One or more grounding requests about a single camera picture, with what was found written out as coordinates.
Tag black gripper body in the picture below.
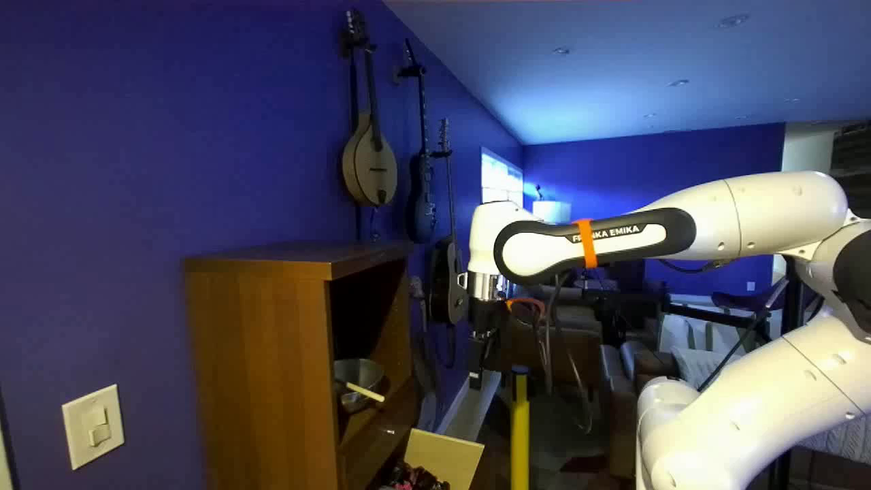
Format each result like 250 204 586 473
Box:
469 299 508 389

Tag wooden spoon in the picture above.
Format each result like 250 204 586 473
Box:
341 381 387 403

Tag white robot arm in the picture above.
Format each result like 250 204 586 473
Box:
469 173 871 490

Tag wooden cabinet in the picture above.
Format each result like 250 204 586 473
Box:
184 243 418 490

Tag yellow pole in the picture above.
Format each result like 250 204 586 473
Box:
508 367 531 490

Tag metal bowl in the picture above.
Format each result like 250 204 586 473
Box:
333 360 387 412

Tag black guitar on wall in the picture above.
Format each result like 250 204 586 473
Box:
433 119 469 325

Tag dark string instrument on wall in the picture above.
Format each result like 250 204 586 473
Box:
397 43 435 243

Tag mandolin on wall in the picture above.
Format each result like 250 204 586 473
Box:
344 9 397 207

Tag white light switch plate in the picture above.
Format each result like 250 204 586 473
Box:
60 385 126 471

